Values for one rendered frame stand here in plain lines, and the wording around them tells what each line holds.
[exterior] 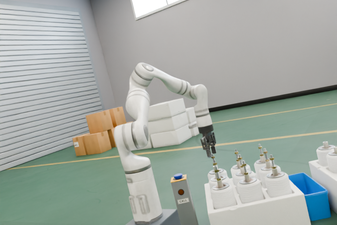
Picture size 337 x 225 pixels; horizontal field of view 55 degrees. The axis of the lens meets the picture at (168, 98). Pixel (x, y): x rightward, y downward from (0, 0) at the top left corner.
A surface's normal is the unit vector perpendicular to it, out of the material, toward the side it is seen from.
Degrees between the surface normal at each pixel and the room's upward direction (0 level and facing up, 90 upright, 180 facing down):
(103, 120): 90
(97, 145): 90
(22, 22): 90
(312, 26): 90
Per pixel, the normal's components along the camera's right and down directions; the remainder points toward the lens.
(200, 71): -0.51, 0.15
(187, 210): -0.07, 0.05
